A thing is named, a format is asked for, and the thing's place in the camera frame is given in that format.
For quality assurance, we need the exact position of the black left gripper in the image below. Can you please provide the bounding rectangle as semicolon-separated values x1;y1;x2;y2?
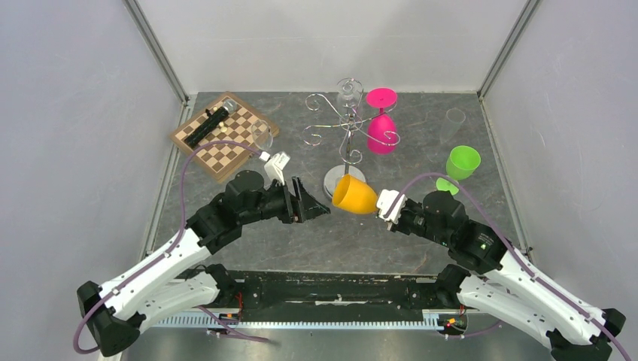
240;175;330;225

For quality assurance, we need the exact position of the orange plastic wine glass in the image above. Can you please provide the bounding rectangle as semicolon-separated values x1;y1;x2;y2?
332;174;378;214

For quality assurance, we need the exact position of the green plastic wine glass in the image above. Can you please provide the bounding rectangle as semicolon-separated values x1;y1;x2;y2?
436;145;482;196

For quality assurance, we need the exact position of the clear round wine glass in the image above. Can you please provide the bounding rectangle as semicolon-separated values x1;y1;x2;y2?
251;120;274;151

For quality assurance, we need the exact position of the clear ribbed flute glass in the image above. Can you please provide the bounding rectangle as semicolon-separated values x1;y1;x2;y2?
439;108;466;144

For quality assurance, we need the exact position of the chrome wire wine glass rack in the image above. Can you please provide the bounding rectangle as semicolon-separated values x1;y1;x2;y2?
302;88;398;199

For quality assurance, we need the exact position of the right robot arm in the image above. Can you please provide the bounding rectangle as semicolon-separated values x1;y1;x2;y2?
376;190;626;360

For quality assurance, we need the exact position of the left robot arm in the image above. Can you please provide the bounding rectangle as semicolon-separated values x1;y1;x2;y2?
73;171;330;357

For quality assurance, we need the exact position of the pink plastic wine glass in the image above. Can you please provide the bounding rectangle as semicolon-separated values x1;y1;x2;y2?
366;87;400;154

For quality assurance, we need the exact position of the clear tumbler wine glass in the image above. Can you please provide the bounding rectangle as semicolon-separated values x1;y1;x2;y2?
336;78;363;115

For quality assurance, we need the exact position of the wooden chessboard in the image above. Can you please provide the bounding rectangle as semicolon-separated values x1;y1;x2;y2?
170;92;280;183

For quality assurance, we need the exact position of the black flashlight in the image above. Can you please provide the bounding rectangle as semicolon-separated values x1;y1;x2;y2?
184;99;237;149

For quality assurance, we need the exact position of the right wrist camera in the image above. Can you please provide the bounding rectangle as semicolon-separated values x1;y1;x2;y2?
376;190;407;224

